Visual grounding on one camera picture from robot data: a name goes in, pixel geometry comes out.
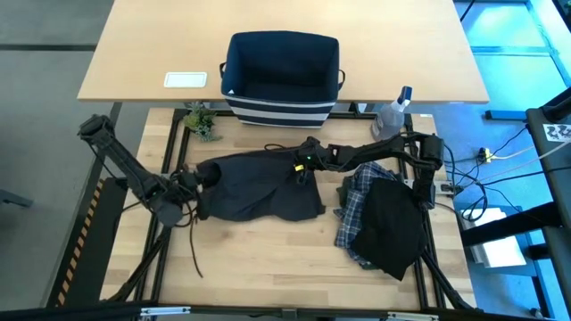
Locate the black yellow striped base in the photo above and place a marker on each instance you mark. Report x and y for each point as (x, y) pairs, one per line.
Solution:
(96, 249)

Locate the black knit garment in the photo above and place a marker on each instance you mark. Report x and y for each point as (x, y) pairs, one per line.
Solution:
(392, 227)

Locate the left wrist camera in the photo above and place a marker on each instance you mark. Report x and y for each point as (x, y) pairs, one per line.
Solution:
(169, 214)

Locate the small green succulent plant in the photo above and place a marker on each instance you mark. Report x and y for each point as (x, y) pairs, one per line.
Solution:
(201, 122)

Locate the white marker card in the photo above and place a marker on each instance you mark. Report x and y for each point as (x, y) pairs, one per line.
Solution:
(557, 133)

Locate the yellow power strip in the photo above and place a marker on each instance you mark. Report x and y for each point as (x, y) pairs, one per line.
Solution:
(486, 155)

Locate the blue plaid shirt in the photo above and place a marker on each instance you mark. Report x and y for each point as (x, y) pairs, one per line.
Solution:
(357, 196)

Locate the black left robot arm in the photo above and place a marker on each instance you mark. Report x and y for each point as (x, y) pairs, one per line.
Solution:
(129, 174)

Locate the black cloth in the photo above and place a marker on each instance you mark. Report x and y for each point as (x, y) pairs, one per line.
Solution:
(259, 187)

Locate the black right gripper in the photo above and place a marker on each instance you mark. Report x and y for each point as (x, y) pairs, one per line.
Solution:
(314, 156)

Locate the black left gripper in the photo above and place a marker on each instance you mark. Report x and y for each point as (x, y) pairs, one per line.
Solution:
(186, 183)

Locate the navy white striped fabric bin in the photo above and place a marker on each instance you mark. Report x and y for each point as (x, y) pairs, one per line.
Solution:
(281, 67)

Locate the light wooden desk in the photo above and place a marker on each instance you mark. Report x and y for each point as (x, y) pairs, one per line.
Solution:
(401, 53)

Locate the white box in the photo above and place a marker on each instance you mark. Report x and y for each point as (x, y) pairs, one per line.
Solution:
(499, 245)

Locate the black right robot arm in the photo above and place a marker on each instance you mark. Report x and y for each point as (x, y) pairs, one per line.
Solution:
(383, 149)

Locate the black aluminium table frame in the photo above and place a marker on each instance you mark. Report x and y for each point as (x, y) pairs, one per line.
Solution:
(178, 147)

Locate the clear spray bottle blue nozzle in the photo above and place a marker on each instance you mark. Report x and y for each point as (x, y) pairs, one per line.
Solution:
(388, 122)

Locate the white rectangular tray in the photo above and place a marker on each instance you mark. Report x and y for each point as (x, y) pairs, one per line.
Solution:
(185, 79)

